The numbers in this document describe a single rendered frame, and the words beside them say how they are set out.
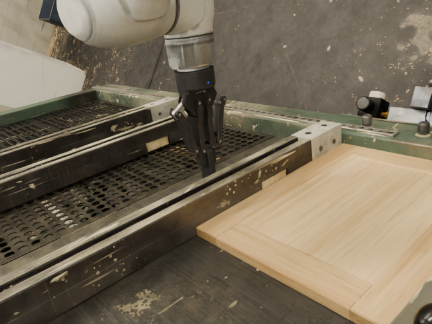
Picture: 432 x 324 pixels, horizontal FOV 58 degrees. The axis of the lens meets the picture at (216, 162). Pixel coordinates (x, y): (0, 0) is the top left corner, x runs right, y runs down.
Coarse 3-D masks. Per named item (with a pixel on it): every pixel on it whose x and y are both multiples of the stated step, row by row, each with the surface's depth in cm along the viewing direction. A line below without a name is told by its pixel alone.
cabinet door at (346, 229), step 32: (320, 160) 92; (352, 160) 91; (384, 160) 88; (416, 160) 86; (256, 192) 82; (288, 192) 80; (320, 192) 79; (352, 192) 77; (384, 192) 76; (416, 192) 74; (224, 224) 72; (256, 224) 71; (288, 224) 70; (320, 224) 68; (352, 224) 67; (384, 224) 66; (416, 224) 65; (256, 256) 62; (288, 256) 61; (320, 256) 60; (352, 256) 59; (384, 256) 58; (416, 256) 57; (320, 288) 54; (352, 288) 53; (384, 288) 52; (416, 288) 51; (352, 320) 50; (384, 320) 47
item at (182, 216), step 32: (320, 128) 97; (256, 160) 86; (288, 160) 87; (192, 192) 76; (224, 192) 76; (128, 224) 68; (160, 224) 67; (192, 224) 72; (64, 256) 61; (96, 256) 60; (128, 256) 64; (0, 288) 56; (32, 288) 55; (64, 288) 58; (96, 288) 62; (0, 320) 53; (32, 320) 56
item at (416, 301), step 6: (426, 282) 49; (420, 288) 48; (426, 288) 48; (420, 294) 48; (426, 294) 47; (414, 300) 47; (420, 300) 47; (426, 300) 47; (408, 306) 46; (414, 306) 46; (420, 306) 46; (402, 312) 45; (408, 312) 45; (414, 312) 45; (396, 318) 45; (402, 318) 45; (408, 318) 45
